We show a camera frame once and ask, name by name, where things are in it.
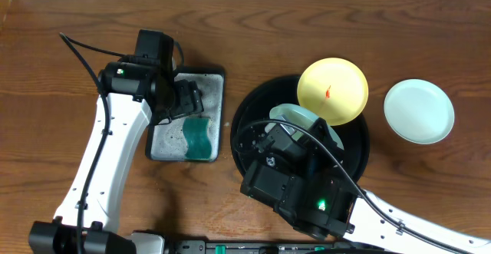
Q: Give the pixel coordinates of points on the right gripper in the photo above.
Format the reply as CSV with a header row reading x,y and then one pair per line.
x,y
322,126

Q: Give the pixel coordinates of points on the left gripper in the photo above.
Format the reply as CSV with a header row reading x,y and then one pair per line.
x,y
192,101

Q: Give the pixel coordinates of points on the light blue plate front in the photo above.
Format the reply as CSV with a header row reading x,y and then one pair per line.
x,y
302,117

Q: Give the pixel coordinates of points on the light blue plate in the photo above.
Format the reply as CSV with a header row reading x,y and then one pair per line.
x,y
302,117
419,111

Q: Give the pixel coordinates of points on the green yellow scrubbing sponge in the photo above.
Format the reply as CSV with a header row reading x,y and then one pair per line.
x,y
195,131

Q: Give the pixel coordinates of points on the yellow plate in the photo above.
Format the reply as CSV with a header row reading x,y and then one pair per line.
x,y
334,89

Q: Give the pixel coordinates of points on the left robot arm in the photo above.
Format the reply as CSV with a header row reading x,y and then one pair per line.
x,y
87,221

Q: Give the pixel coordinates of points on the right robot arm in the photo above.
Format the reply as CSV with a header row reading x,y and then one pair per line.
x,y
378,223

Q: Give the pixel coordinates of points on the black rectangular soapy tray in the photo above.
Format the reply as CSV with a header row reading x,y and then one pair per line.
x,y
166,142

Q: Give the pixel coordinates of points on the round black serving tray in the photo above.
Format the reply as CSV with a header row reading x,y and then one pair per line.
x,y
283,90

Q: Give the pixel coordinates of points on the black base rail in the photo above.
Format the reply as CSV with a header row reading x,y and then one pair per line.
x,y
203,247

